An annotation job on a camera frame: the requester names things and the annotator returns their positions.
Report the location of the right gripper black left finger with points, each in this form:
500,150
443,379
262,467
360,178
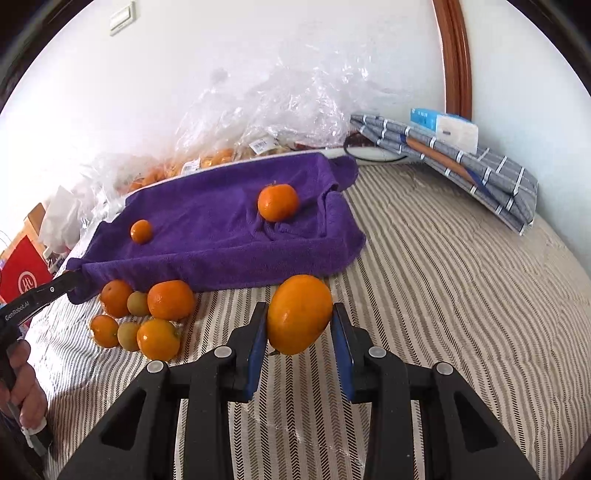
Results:
176,409

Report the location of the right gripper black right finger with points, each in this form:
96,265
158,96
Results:
422,414

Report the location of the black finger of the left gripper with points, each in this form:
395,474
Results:
37,298

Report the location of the elongated yellow-orange citrus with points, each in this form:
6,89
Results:
298,313

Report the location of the small stemmed tangerine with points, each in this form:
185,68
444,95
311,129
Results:
278,202

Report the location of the left hand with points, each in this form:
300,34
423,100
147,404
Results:
27,393

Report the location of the red paper bag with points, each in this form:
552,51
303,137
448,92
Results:
24,270

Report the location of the wooden side table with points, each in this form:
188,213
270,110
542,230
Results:
30,230

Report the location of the front middle orange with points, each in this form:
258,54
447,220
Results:
104,331

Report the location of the white plastic bag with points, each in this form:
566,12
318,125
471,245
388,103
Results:
61,225

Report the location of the right lower orange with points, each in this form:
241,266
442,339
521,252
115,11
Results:
158,339

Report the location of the large orange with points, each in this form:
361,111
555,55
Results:
114,296

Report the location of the lower green kiwi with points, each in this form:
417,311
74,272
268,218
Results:
127,336

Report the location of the green kiwi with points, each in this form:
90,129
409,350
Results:
137,304
127,336

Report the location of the upper green kiwi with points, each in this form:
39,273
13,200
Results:
137,304

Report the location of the striped quilt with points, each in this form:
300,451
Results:
440,279

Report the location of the wide orange beside citrus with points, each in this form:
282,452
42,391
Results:
171,300

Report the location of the purple towel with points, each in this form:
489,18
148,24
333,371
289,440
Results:
207,230

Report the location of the blue plaid folded cloth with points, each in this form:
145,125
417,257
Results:
503,186

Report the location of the blue white tissue box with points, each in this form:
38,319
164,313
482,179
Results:
452,129

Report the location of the clear plastic fruit bags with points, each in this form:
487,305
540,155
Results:
306,102

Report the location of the white wall switch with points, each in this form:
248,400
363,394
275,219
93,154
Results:
124,17

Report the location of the brown wooden frame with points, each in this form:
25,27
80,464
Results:
456,58

